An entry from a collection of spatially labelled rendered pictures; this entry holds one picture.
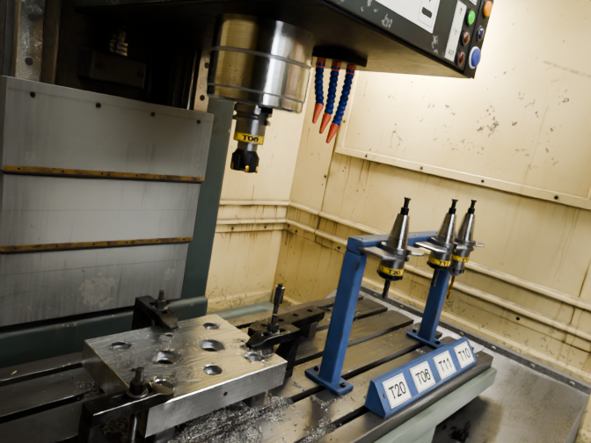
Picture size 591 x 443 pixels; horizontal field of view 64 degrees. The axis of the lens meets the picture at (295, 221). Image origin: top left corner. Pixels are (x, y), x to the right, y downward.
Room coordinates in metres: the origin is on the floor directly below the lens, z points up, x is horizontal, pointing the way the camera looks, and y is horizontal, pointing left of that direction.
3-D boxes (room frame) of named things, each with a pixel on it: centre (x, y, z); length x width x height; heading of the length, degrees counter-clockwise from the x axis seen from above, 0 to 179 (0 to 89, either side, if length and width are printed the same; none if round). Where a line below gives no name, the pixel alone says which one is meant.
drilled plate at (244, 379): (0.80, 0.15, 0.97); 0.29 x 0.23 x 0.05; 138
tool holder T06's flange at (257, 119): (0.78, 0.10, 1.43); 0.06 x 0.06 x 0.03
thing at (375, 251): (0.91, -0.18, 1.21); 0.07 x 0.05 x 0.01; 48
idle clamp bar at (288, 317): (1.10, -0.03, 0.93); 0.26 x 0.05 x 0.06; 143
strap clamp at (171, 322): (0.91, 0.25, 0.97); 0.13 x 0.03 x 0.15; 48
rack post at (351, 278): (0.94, -0.14, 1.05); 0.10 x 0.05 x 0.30; 48
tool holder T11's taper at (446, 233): (1.11, -0.36, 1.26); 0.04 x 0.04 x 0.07
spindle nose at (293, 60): (0.78, 0.10, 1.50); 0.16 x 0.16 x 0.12
